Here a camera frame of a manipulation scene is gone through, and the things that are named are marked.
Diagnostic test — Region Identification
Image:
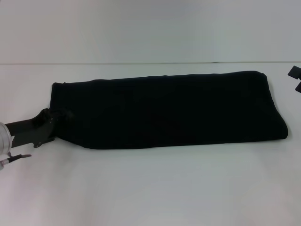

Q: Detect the black shirt with FREE print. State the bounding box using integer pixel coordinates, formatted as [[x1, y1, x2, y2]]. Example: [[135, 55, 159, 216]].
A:
[[50, 69, 289, 151]]

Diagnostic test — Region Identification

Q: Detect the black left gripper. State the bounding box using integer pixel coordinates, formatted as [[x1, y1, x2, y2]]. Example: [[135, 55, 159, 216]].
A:
[[4, 107, 75, 149]]

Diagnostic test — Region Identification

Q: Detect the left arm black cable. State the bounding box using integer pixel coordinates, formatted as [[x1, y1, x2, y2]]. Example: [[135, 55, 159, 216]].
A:
[[0, 153, 32, 166]]

